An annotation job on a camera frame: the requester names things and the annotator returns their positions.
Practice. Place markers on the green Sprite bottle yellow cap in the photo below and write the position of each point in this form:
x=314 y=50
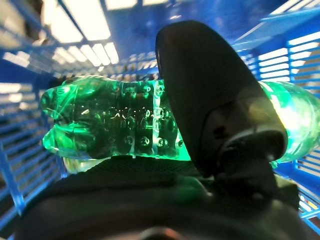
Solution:
x=112 y=117

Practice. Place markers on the blue plastic shopping basket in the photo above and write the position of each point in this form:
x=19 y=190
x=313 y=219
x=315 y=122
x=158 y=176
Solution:
x=175 y=12

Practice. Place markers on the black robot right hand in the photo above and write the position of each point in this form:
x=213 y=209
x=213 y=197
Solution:
x=212 y=87

